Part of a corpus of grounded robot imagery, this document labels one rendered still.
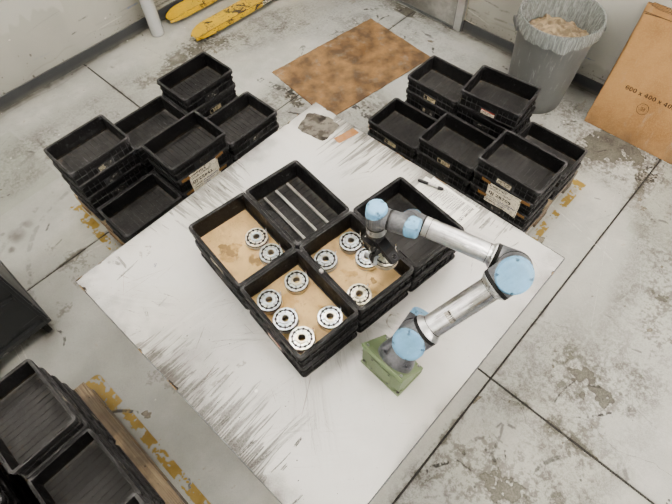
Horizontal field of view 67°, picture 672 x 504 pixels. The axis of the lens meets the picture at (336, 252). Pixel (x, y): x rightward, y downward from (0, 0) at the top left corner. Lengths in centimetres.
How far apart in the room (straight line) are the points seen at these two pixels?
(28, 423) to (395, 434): 158
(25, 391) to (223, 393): 97
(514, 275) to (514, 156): 161
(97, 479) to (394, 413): 131
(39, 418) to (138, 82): 288
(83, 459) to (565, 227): 299
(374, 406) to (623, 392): 155
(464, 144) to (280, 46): 205
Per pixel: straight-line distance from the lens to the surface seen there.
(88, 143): 353
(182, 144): 329
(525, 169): 315
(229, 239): 235
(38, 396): 271
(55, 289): 358
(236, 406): 215
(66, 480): 266
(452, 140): 337
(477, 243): 183
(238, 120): 352
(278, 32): 490
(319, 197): 243
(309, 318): 210
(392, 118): 362
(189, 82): 371
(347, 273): 219
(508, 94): 357
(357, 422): 208
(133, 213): 334
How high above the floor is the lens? 272
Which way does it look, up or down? 57 degrees down
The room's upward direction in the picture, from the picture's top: 3 degrees counter-clockwise
